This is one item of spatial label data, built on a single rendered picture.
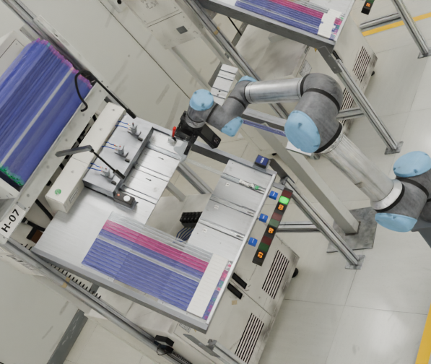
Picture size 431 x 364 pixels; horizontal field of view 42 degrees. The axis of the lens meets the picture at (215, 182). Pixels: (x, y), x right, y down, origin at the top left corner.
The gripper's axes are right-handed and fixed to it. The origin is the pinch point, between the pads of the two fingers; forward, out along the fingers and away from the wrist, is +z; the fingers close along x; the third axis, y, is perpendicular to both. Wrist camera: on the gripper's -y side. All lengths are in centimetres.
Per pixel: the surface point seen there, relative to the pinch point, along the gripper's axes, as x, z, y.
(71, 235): 48, 16, 25
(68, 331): 55, 199, 27
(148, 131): -2.9, 8.7, 19.2
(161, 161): 4.7, 12.8, 8.9
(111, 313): 62, 44, -1
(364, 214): -39, 50, -88
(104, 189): 28.0, 9.9, 22.2
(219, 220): 19.1, 6.7, -22.6
